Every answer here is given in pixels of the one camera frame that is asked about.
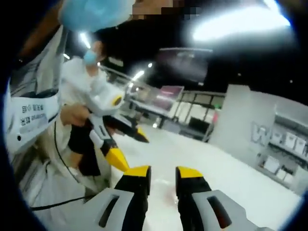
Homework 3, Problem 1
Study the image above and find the white chest device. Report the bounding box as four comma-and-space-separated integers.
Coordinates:
4, 93, 61, 155

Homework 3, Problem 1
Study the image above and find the dark ceiling screen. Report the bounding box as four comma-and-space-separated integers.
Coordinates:
155, 47, 214, 84

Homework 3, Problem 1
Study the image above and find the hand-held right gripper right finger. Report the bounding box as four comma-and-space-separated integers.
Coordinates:
175, 166, 272, 231

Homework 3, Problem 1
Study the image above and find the ceiling light strip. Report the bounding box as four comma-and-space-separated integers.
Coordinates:
191, 0, 293, 43

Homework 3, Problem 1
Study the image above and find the person's left hand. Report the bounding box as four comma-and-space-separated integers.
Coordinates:
60, 103, 94, 128

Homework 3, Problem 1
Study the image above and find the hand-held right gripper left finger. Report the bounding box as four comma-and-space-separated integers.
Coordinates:
81, 165, 152, 231

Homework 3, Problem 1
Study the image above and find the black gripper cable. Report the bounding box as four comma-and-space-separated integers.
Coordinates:
30, 119, 99, 210

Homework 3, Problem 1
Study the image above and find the clear resealable bag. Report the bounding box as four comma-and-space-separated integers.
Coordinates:
150, 178, 180, 210

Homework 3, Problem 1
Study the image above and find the group of white storage bins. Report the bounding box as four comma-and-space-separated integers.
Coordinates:
262, 132, 308, 181

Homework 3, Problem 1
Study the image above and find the grey metal shelf unit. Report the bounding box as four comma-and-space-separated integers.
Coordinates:
258, 113, 308, 193

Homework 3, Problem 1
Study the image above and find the grey desk with black legs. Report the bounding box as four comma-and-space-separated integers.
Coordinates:
127, 101, 215, 143

